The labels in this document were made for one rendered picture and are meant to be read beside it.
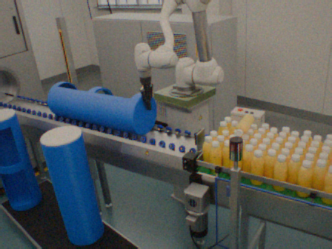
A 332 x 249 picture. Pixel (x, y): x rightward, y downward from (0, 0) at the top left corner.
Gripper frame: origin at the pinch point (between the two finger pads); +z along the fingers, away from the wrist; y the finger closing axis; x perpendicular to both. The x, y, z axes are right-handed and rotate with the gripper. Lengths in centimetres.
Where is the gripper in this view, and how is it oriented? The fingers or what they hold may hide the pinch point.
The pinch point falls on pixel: (148, 104)
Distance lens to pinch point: 218.8
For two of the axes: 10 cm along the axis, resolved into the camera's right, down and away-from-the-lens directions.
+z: 0.9, 9.0, 4.3
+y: 5.4, -4.0, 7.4
